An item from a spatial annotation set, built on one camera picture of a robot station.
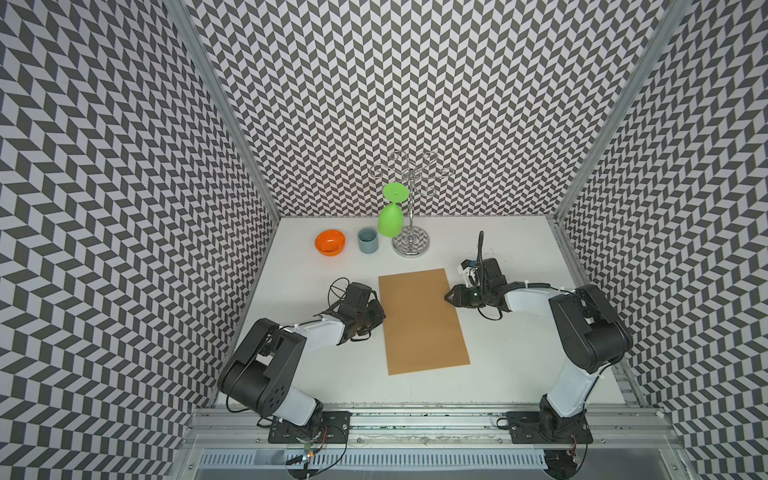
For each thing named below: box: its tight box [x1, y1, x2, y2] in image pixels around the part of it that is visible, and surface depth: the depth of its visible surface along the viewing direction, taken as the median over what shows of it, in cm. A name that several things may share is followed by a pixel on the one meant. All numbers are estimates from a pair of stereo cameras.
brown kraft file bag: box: [378, 268, 471, 375], surface depth 91 cm
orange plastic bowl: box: [314, 229, 346, 257], surface depth 107 cm
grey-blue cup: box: [358, 227, 379, 254], surface depth 109 cm
